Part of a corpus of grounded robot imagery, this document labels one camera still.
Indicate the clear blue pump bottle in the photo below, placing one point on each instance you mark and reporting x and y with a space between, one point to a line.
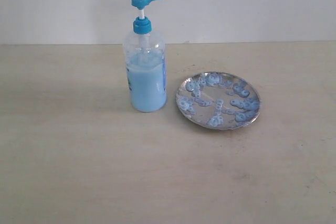
144 53

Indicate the round silver metal plate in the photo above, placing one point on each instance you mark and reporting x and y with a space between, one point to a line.
218 101

